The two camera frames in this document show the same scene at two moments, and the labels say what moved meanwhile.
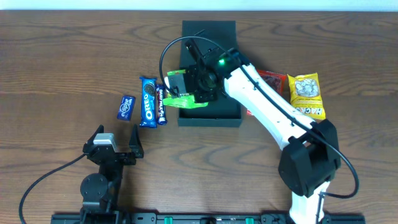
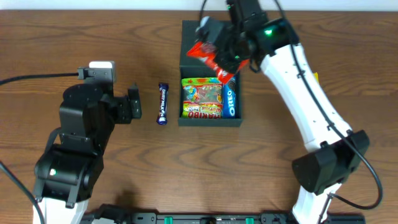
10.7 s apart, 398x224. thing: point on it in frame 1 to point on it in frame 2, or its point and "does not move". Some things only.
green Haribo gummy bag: [175, 84] to [203, 98]
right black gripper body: [189, 83] to [228, 58]
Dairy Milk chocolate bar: [161, 104] does not move
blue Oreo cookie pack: [148, 102] to [229, 99]
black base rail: [203, 218] does not move
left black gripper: [116, 156] to [125, 109]
